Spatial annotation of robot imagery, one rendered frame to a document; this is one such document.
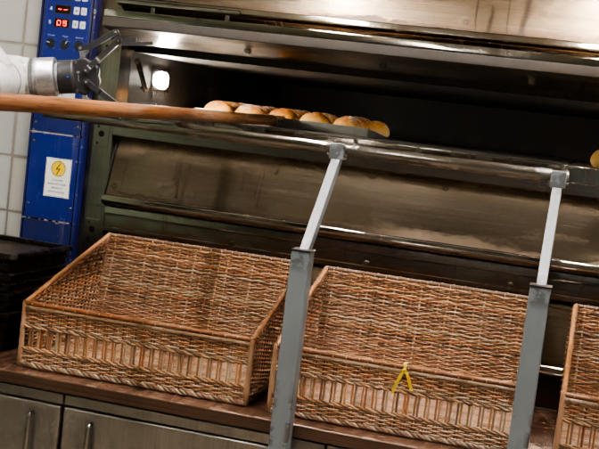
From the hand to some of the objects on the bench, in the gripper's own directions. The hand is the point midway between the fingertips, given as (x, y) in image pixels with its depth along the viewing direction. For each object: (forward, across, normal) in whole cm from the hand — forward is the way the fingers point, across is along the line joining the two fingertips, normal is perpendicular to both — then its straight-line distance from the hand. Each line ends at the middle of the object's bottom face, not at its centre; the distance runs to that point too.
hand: (149, 74), depth 251 cm
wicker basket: (+114, +87, +23) cm, 145 cm away
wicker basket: (-1, +70, -12) cm, 72 cm away
